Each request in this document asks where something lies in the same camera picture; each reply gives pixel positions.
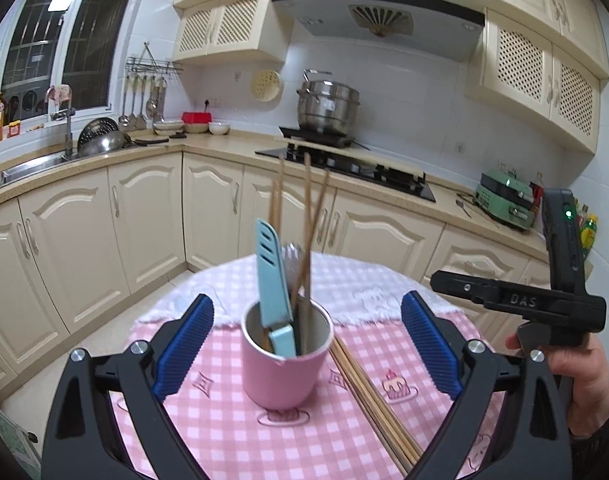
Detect pink utensil cup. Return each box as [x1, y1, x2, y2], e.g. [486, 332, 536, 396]
[240, 301, 333, 411]

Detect wooden chopstick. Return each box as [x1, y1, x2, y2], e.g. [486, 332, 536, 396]
[328, 335, 424, 466]
[291, 170, 330, 312]
[269, 154, 285, 235]
[300, 153, 313, 353]

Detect teal sheathed knife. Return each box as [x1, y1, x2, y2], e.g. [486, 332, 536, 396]
[256, 219, 297, 359]

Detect black handled metal spork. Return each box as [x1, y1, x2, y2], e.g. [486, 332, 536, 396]
[283, 243, 304, 356]

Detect steel kitchen sink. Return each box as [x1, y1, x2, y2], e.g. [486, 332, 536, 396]
[0, 152, 74, 188]

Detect person's right hand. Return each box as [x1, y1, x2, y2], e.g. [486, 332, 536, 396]
[505, 332, 609, 438]

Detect green electric cooker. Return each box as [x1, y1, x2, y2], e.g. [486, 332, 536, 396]
[473, 169, 535, 232]

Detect pink checkered tablecloth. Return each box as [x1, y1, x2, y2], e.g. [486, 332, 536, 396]
[164, 322, 451, 479]

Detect lower cream cabinets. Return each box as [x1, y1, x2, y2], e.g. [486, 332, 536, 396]
[0, 150, 548, 399]

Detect cream cabinets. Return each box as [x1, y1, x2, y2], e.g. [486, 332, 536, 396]
[173, 0, 609, 154]
[0, 150, 548, 399]

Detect white fringed checkered cloth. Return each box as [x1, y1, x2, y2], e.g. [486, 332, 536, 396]
[137, 252, 461, 327]

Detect black gas stove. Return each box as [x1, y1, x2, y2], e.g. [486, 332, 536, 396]
[256, 143, 435, 203]

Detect upper cream cabinets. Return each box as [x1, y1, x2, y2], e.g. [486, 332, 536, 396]
[173, 0, 609, 154]

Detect black portable burner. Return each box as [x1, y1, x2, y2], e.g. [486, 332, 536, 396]
[280, 127, 368, 150]

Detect steel wok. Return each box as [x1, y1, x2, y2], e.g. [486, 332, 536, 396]
[78, 131, 169, 158]

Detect steel steamer pot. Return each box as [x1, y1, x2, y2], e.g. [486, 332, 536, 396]
[297, 68, 361, 136]

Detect stacked white plates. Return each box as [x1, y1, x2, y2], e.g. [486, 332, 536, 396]
[154, 120, 185, 136]

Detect chrome faucet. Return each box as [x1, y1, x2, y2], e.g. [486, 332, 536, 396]
[50, 106, 77, 160]

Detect red box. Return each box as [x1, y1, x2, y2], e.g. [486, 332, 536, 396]
[182, 112, 212, 125]

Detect white bowl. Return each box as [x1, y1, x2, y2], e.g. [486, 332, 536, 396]
[209, 122, 231, 136]

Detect grey range hood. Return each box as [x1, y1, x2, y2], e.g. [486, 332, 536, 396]
[272, 0, 485, 62]

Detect round yellow strainer plate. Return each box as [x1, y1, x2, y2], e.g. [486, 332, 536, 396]
[250, 68, 282, 103]

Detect window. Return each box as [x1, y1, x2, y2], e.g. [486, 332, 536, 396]
[0, 0, 129, 124]

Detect wall utensil rack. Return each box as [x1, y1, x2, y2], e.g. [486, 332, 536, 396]
[118, 41, 183, 131]

